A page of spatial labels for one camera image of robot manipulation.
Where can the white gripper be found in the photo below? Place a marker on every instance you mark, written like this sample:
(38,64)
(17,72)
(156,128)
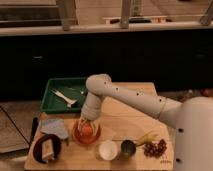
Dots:
(91,111)

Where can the red apple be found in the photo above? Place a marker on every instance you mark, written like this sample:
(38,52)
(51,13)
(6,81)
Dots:
(86,130)

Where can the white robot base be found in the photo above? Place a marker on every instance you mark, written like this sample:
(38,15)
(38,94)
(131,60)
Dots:
(194,136)

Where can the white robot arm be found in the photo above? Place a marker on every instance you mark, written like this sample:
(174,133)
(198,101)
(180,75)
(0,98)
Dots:
(100,86)

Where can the red bowl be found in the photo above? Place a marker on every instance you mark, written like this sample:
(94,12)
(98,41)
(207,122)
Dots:
(83,140)

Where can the white plastic fork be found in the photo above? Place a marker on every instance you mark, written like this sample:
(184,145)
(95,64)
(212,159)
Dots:
(70,102)

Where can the white round cup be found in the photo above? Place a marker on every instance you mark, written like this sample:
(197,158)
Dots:
(108,150)

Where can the green plastic tray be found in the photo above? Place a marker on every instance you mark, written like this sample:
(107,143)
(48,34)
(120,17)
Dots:
(73,88)

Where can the blue grey cloth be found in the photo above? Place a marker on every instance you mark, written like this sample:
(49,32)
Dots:
(54,126)

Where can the dark small cup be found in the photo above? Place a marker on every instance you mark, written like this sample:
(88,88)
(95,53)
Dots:
(128,148)

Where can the beige sponge block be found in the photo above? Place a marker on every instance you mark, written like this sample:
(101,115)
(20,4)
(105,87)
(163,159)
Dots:
(47,150)

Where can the dark round plate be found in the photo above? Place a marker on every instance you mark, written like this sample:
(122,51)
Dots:
(37,150)

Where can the yellow banana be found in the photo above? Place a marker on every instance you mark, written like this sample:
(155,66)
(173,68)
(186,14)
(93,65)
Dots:
(149,137)

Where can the bunch of red grapes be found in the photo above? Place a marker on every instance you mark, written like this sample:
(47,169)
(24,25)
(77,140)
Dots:
(155,149)

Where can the black handle tool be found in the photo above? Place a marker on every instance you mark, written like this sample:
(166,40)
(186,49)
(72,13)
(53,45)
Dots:
(33,129)

